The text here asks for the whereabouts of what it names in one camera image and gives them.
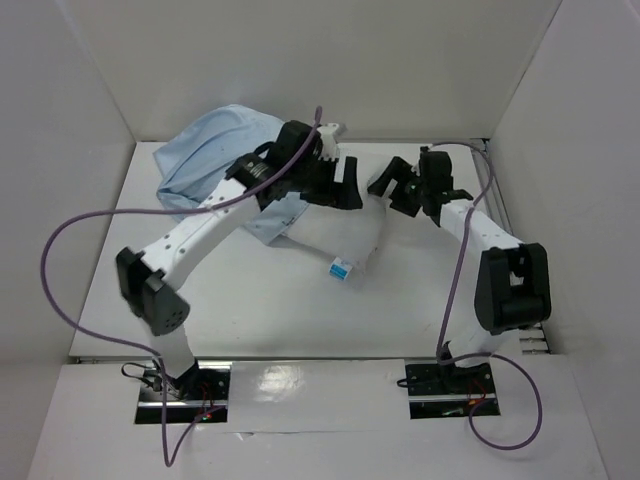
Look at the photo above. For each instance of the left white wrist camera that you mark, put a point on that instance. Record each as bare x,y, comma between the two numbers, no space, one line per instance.
329,135

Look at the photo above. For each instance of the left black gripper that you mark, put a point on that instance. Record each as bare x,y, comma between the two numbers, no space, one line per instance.
344,192

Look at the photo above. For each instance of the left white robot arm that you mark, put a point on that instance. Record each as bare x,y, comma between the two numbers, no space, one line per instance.
150,280

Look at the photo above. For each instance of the white pillow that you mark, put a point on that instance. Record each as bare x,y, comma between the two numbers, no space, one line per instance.
347,239

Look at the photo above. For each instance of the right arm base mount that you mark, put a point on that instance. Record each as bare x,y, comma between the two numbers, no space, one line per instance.
436,392

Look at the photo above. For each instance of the light blue pillowcase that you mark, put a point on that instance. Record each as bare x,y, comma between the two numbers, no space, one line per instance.
194,162

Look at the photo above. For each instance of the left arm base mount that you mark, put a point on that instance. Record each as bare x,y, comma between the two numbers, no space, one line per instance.
207,397

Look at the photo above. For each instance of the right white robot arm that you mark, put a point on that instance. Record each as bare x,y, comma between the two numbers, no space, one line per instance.
456,220

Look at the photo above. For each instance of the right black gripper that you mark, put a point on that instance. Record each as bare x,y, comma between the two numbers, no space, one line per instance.
405,190

